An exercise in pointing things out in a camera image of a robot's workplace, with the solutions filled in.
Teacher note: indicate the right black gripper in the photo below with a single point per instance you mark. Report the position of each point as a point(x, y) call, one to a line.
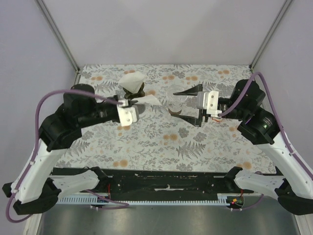
point(194, 121)

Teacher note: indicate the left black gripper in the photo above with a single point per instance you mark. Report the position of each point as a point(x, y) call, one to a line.
point(133, 102)

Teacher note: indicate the green glass coffee dripper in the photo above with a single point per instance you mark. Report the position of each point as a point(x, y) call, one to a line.
point(130, 95)

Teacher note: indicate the clear glass cup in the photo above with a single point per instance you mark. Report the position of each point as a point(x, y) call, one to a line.
point(175, 102)

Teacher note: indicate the white paper coffee filter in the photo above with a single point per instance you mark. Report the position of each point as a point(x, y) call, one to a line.
point(132, 81)

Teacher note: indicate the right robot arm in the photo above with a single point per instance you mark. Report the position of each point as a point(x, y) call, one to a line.
point(293, 189)

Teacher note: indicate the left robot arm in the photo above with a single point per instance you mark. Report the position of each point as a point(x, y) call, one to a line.
point(35, 191)

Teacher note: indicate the small glass beaker brown band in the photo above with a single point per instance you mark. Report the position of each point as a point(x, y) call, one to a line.
point(174, 112)

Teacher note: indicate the floral patterned table mat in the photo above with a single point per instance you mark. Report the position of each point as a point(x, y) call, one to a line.
point(159, 141)

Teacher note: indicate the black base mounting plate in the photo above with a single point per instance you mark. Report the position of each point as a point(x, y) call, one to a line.
point(139, 185)

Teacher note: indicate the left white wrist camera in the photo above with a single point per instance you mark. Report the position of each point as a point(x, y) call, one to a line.
point(126, 113)

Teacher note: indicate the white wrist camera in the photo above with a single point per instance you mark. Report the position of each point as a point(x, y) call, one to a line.
point(126, 113)
point(209, 101)

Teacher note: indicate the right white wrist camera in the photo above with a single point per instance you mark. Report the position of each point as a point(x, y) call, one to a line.
point(209, 101)

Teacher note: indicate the aluminium rail frame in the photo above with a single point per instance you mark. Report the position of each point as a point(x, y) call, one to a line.
point(57, 34)

